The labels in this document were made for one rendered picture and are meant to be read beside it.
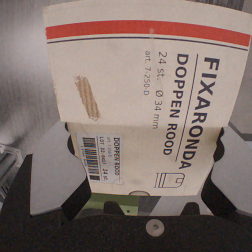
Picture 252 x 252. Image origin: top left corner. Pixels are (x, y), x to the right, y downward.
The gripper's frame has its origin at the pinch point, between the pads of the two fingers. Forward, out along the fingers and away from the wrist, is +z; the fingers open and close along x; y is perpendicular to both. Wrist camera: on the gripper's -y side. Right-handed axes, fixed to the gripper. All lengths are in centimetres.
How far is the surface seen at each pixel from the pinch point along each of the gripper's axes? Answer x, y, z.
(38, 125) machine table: -24.4, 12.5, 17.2
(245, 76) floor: 89, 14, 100
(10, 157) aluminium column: -37.3, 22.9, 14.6
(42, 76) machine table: -20.0, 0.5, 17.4
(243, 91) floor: 90, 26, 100
